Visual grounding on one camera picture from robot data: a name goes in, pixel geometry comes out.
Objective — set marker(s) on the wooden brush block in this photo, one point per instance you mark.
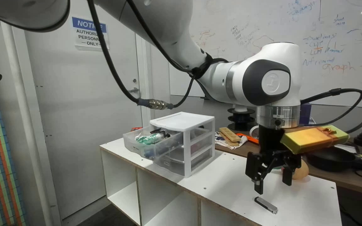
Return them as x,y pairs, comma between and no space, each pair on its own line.
229,135

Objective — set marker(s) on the dark grey small bar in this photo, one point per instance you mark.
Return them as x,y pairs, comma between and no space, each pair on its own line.
267,205

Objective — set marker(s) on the black frying pan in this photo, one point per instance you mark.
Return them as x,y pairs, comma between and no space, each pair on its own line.
331,160

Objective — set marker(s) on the whiteboard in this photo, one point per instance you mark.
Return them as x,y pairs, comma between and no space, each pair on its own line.
327,32

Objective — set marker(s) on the white shelf cabinet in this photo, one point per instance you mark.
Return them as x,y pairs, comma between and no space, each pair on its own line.
218,195

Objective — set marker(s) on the black filament spool stack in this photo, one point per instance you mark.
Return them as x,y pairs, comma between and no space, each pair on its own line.
243,120

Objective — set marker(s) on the gold wrist camera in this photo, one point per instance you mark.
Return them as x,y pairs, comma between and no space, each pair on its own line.
314,138

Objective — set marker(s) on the toy peach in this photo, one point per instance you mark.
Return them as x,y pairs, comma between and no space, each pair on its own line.
300,174

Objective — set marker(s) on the white plastic drawer unit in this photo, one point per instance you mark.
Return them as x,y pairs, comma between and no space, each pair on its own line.
197,146

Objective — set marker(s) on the orange handled tool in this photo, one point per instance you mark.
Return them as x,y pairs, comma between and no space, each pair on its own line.
249,138

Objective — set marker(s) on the clear top drawer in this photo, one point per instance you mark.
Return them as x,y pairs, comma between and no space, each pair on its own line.
172,141

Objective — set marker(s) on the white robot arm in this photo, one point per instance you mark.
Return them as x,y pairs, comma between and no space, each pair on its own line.
214,63

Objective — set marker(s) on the blue notice sign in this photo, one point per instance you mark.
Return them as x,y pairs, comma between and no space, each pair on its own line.
85,33

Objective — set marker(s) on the door handle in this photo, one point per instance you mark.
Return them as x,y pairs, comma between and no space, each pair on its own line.
133,87

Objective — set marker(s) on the teal small object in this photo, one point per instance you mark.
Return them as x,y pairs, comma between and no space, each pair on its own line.
149,138

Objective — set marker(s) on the purple box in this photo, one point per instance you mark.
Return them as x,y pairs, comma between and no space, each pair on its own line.
305,113

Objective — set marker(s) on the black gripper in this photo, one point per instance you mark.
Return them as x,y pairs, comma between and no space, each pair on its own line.
272,154

